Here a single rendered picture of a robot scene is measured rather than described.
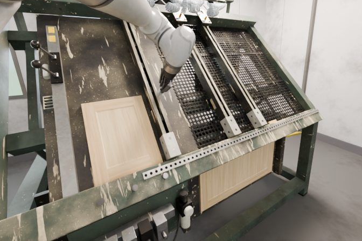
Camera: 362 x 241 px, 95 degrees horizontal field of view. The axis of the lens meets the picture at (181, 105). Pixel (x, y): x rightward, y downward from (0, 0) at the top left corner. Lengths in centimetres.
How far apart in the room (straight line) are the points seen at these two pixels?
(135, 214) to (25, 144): 57
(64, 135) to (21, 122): 265
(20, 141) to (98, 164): 35
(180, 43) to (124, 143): 54
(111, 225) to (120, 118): 46
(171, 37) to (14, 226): 84
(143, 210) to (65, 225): 28
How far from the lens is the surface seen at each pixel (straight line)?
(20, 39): 138
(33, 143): 100
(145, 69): 108
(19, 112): 350
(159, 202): 88
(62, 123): 92
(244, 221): 162
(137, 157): 88
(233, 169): 155
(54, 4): 143
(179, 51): 69
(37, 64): 97
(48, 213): 84
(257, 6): 425
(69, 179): 85
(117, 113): 95
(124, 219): 86
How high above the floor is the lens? 137
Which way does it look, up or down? 14 degrees down
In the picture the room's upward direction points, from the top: 3 degrees counter-clockwise
